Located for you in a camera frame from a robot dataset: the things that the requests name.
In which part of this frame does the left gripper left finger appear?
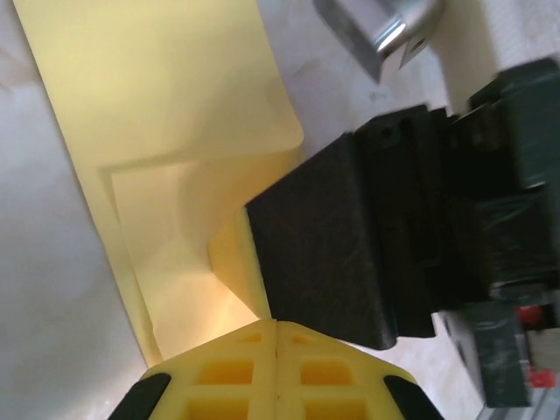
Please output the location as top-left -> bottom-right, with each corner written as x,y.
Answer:
114,318 -> 279,420

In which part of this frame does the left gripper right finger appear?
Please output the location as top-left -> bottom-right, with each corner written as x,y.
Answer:
277,318 -> 441,420

